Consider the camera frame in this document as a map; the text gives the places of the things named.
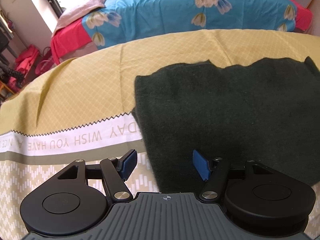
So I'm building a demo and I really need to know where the dark green knit sweater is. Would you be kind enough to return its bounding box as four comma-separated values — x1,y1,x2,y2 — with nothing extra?
132,57,319,193

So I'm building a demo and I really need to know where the red clothes pile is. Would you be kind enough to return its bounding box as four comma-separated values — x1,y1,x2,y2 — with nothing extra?
1,45,56,93

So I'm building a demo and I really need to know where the patterned yellow beige bedspread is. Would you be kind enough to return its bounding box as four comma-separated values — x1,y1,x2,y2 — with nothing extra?
1,29,319,239

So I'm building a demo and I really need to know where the red bed sheet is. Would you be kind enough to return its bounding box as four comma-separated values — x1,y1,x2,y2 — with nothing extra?
50,0,314,66

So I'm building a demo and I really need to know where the blue floral quilt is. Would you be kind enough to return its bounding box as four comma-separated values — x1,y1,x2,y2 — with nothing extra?
81,0,298,51

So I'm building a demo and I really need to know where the pink pillow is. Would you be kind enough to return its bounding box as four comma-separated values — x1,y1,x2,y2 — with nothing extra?
52,0,106,36

